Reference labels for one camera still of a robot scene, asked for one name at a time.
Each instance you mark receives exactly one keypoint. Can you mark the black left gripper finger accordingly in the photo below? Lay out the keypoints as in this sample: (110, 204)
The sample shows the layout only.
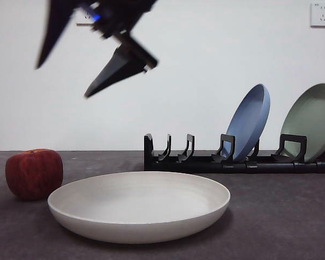
(116, 67)
(57, 24)

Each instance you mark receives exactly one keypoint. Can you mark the red apple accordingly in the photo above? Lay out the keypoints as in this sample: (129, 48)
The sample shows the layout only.
(32, 173)

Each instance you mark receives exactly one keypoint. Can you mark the pale yellow plate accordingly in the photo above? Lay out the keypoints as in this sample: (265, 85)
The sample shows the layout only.
(138, 208)

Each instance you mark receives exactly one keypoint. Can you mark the black plate rack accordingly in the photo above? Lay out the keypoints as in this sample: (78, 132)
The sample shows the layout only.
(205, 165)

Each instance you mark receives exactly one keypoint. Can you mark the blue plate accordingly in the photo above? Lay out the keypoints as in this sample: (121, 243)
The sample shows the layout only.
(246, 127)

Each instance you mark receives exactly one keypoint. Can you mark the green plate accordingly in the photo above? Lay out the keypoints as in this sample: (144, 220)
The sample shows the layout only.
(311, 124)

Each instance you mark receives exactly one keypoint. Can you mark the white wall socket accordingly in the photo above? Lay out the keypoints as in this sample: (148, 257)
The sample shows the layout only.
(82, 22)
(321, 15)

